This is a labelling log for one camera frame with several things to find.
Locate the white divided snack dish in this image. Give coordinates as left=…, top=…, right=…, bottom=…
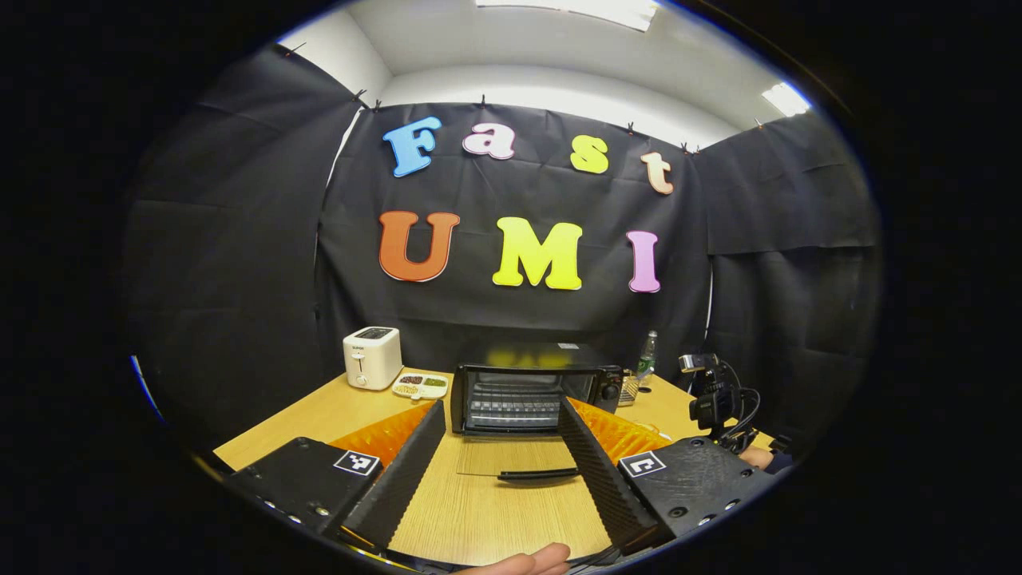
left=391, top=373, right=450, bottom=401

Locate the large ceiling light panel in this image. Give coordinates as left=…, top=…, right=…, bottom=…
left=475, top=0, right=660, bottom=33

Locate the black electric oven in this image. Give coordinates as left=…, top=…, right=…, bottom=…
left=450, top=342, right=626, bottom=482

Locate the black backdrop cloth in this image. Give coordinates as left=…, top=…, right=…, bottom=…
left=120, top=44, right=883, bottom=448

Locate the clear water bottle green label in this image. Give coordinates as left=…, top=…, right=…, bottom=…
left=636, top=330, right=660, bottom=380

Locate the white toaster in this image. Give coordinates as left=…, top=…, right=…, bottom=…
left=343, top=326, right=404, bottom=391

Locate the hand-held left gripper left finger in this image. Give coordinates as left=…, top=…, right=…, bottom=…
left=228, top=399, right=446, bottom=552

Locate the small ceiling light panel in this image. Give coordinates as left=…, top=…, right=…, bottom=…
left=761, top=81, right=813, bottom=118

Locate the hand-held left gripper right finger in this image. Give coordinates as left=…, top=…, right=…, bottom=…
left=557, top=397, right=779, bottom=556

